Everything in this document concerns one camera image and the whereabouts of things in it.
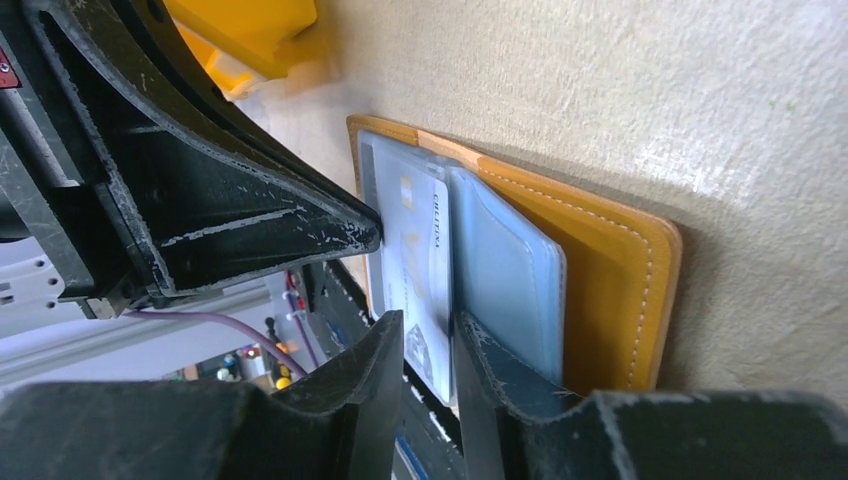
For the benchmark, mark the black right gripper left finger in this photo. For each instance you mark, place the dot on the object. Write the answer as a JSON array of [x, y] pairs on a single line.
[[165, 430]]

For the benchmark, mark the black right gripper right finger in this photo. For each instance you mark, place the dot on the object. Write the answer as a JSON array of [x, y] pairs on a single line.
[[517, 425]]

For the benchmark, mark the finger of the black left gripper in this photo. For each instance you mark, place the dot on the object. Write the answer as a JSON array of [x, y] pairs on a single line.
[[234, 203]]

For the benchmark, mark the yellow bin with black cards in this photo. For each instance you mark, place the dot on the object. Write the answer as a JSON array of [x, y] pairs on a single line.
[[242, 44]]

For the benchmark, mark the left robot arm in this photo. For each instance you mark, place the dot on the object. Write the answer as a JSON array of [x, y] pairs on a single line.
[[33, 291]]

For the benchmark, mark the silver VIP card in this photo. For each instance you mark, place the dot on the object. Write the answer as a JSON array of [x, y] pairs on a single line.
[[413, 201]]

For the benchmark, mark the tan leather card holder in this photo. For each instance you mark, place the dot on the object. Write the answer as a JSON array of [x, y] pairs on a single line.
[[623, 263]]

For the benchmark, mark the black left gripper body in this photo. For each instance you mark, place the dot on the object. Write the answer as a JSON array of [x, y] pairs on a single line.
[[75, 153]]

